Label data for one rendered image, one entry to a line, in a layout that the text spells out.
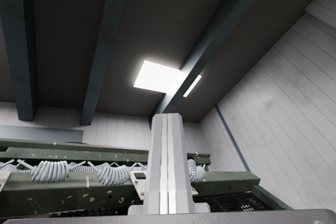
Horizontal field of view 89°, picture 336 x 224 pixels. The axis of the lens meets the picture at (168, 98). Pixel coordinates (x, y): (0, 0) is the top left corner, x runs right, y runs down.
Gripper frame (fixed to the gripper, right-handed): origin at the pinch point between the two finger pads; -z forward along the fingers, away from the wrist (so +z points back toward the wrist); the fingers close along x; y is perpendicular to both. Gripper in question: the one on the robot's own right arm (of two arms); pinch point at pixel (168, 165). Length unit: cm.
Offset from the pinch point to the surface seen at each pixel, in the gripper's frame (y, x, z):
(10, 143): 32, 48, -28
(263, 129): 243, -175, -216
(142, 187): 66, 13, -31
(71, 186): 54, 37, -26
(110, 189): 63, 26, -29
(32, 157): 73, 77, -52
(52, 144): 37, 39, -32
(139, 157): 105, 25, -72
